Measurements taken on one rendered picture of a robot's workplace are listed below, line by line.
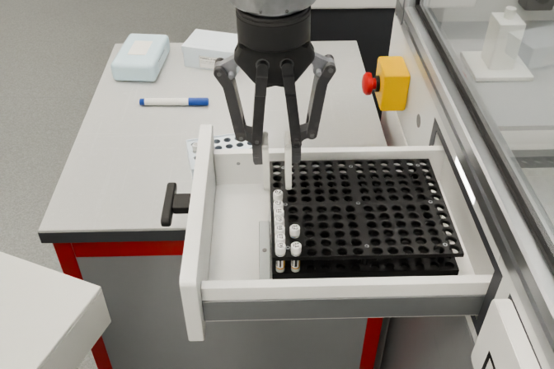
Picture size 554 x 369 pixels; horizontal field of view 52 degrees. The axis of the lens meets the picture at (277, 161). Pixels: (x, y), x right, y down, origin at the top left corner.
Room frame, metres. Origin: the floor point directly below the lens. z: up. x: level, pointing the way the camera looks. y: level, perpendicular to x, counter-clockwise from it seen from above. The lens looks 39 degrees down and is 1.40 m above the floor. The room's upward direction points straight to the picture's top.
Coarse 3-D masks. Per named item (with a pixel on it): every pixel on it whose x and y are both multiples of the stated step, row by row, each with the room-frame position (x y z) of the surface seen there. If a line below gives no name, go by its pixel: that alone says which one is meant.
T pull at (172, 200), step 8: (168, 184) 0.55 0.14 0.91; (168, 192) 0.54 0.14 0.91; (168, 200) 0.52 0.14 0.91; (176, 200) 0.52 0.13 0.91; (184, 200) 0.52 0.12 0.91; (168, 208) 0.51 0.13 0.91; (176, 208) 0.51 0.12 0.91; (184, 208) 0.51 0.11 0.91; (168, 216) 0.50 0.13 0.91; (168, 224) 0.49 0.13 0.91
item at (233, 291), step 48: (240, 192) 0.62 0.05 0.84; (432, 192) 0.62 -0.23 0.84; (240, 240) 0.53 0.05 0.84; (480, 240) 0.48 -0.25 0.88; (240, 288) 0.40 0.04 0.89; (288, 288) 0.40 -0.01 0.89; (336, 288) 0.40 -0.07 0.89; (384, 288) 0.41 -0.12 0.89; (432, 288) 0.41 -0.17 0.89; (480, 288) 0.41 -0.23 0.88
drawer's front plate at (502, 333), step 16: (496, 304) 0.35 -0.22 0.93; (512, 304) 0.35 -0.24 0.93; (496, 320) 0.34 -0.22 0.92; (512, 320) 0.33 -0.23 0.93; (480, 336) 0.36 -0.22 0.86; (496, 336) 0.33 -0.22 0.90; (512, 336) 0.32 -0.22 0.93; (480, 352) 0.35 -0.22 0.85; (496, 352) 0.32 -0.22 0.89; (512, 352) 0.30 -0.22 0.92; (528, 352) 0.30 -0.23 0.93; (480, 368) 0.34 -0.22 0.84; (496, 368) 0.31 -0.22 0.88; (512, 368) 0.29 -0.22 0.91; (528, 368) 0.28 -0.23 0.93
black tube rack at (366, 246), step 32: (352, 160) 0.62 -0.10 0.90; (384, 160) 0.62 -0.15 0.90; (416, 160) 0.62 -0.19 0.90; (288, 192) 0.56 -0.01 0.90; (320, 192) 0.58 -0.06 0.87; (352, 192) 0.55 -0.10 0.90; (384, 192) 0.55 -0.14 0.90; (416, 192) 0.55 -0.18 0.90; (288, 224) 0.49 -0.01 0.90; (320, 224) 0.50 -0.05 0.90; (352, 224) 0.50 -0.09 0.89; (384, 224) 0.52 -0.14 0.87; (416, 224) 0.52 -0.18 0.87; (448, 224) 0.50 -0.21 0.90; (320, 256) 0.44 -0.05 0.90; (352, 256) 0.44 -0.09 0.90; (384, 256) 0.44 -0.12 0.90; (416, 256) 0.44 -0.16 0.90; (448, 256) 0.45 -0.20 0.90
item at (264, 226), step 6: (264, 222) 0.55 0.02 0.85; (264, 228) 0.54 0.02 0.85; (264, 234) 0.53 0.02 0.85; (264, 240) 0.52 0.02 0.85; (264, 246) 0.50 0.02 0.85; (264, 252) 0.49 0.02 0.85; (264, 258) 0.48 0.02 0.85; (264, 264) 0.47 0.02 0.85; (264, 270) 0.46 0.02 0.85; (264, 276) 0.46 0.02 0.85
